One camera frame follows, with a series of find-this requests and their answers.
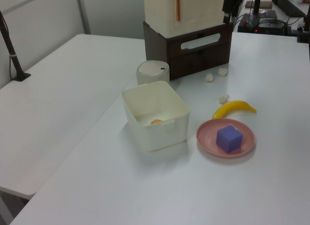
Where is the purple cube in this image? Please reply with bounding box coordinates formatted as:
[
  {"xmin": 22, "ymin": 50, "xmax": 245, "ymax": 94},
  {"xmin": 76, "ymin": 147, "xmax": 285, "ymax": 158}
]
[{"xmin": 216, "ymin": 124, "xmax": 244, "ymax": 154}]

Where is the dark upright stand pole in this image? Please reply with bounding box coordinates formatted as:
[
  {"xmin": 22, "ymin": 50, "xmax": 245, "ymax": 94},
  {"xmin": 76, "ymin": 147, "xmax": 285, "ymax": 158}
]
[{"xmin": 251, "ymin": 0, "xmax": 263, "ymax": 16}]

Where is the black electronics box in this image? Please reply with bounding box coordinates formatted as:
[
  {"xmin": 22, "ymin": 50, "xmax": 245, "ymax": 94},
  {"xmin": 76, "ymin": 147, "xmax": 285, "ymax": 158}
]
[{"xmin": 238, "ymin": 13, "xmax": 289, "ymax": 34}]

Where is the dark brown wooden drawer cabinet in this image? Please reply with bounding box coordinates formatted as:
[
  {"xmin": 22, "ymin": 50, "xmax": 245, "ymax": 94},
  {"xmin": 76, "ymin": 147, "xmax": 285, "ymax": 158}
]
[{"xmin": 142, "ymin": 20, "xmax": 234, "ymax": 81}]

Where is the black table edge clamp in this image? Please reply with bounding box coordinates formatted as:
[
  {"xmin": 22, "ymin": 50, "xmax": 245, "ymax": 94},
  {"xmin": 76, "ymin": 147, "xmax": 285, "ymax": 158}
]
[{"xmin": 296, "ymin": 15, "xmax": 310, "ymax": 44}]

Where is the yellow banana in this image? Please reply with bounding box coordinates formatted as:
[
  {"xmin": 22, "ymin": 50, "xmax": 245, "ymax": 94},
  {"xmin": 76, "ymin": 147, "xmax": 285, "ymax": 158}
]
[{"xmin": 212, "ymin": 100, "xmax": 257, "ymax": 120}]

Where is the small cream lidded trash can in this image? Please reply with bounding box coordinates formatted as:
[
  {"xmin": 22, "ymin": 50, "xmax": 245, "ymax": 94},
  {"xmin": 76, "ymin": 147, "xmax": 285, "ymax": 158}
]
[{"xmin": 135, "ymin": 60, "xmax": 170, "ymax": 86}]

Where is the pink plate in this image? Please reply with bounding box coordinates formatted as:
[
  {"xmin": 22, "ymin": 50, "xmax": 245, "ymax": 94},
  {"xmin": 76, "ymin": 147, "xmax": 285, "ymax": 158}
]
[{"xmin": 196, "ymin": 118, "xmax": 256, "ymax": 159}]

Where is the cream open storage bin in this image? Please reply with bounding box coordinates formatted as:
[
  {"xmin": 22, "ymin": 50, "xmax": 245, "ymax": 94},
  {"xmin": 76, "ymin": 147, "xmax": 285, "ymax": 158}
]
[{"xmin": 121, "ymin": 80, "xmax": 190, "ymax": 153}]

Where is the cream cabinet with handle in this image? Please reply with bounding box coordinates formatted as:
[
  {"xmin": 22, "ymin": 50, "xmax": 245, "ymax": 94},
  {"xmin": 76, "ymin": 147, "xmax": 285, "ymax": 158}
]
[{"xmin": 143, "ymin": 0, "xmax": 233, "ymax": 38}]

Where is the black camera stand pole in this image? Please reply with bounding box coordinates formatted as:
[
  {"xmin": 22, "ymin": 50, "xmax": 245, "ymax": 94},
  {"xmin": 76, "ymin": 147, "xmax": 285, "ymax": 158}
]
[{"xmin": 0, "ymin": 10, "xmax": 31, "ymax": 82}]

